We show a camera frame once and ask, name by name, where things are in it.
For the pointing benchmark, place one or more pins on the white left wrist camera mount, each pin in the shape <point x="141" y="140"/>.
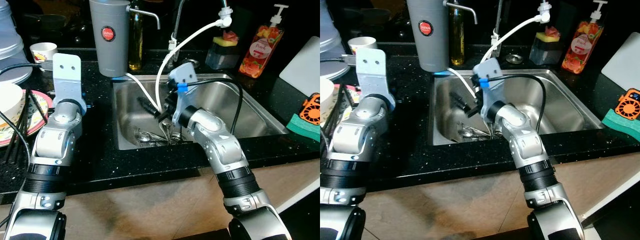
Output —
<point x="67" y="75"/>
<point x="372" y="70"/>

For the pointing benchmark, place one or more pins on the yellow sponge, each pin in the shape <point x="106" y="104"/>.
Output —
<point x="220" y="42"/>
<point x="542" y="38"/>

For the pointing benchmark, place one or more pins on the silver spoon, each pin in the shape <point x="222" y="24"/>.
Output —
<point x="142" y="137"/>
<point x="467" y="133"/>

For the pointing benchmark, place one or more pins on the dark metal pot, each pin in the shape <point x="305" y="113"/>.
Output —
<point x="50" y="22"/>
<point x="375" y="16"/>

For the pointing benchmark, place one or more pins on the black chopstick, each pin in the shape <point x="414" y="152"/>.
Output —
<point x="41" y="107"/>
<point x="27" y="127"/>
<point x="339" y="97"/>
<point x="19" y="126"/>

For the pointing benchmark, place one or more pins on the chrome sink faucet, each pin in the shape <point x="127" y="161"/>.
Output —
<point x="176" y="35"/>
<point x="496" y="30"/>

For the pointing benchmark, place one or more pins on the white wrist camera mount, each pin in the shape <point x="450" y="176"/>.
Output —
<point x="372" y="70"/>
<point x="490" y="70"/>
<point x="67" y="75"/>
<point x="184" y="75"/>

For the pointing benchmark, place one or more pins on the white printed cup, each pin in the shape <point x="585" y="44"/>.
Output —
<point x="362" y="44"/>
<point x="42" y="50"/>

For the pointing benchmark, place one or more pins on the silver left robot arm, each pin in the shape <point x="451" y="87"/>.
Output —
<point x="357" y="135"/>
<point x="52" y="142"/>

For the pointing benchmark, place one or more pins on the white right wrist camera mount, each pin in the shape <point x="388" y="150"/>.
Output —
<point x="490" y="70"/>
<point x="184" y="75"/>

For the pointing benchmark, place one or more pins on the white cutting board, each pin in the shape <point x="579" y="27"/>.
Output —
<point x="305" y="70"/>
<point x="625" y="62"/>

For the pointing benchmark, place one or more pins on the small orange fan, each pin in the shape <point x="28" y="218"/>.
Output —
<point x="311" y="110"/>
<point x="629" y="105"/>

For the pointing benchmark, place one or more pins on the peach soap pump bottle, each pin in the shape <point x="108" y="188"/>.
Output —
<point x="581" y="48"/>
<point x="261" y="51"/>

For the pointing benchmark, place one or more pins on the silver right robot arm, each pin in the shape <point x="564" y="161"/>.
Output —
<point x="525" y="140"/>
<point x="220" y="145"/>

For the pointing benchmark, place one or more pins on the black sponge holder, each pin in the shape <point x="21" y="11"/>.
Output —
<point x="221" y="57"/>
<point x="544" y="52"/>

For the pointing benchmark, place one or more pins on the silver fork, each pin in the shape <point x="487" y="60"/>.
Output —
<point x="171" y="134"/>
<point x="489" y="134"/>

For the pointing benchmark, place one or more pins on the round metal sink stopper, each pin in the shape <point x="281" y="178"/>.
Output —
<point x="514" y="58"/>
<point x="195" y="62"/>

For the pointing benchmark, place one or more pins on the white faucet nozzle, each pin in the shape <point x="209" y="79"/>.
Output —
<point x="225" y="20"/>
<point x="544" y="16"/>

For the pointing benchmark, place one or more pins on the beige cabinet front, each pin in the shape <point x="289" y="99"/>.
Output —
<point x="150" y="210"/>
<point x="450" y="210"/>

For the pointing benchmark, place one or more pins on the grey water filter canister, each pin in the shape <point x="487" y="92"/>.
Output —
<point x="427" y="47"/>
<point x="110" y="50"/>

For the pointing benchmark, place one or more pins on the green sponge cloth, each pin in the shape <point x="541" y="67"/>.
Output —
<point x="620" y="122"/>
<point x="305" y="129"/>

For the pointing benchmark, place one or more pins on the stainless steel sink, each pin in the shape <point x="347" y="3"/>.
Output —
<point x="565" y="105"/>
<point x="250" y="110"/>

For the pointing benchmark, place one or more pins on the glass olive oil bottle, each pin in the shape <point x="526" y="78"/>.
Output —
<point x="456" y="40"/>
<point x="136" y="45"/>

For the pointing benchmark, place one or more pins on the floral plate pink rim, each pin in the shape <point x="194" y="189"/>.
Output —
<point x="350" y="95"/>
<point x="42" y="117"/>

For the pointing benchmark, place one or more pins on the white bowl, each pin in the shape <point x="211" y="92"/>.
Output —
<point x="9" y="102"/>
<point x="326" y="100"/>

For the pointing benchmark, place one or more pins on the chrome filter tap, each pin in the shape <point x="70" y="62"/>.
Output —
<point x="462" y="7"/>
<point x="145" y="11"/>

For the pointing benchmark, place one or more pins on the pink scrubber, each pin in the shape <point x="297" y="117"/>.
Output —
<point x="551" y="31"/>
<point x="230" y="35"/>

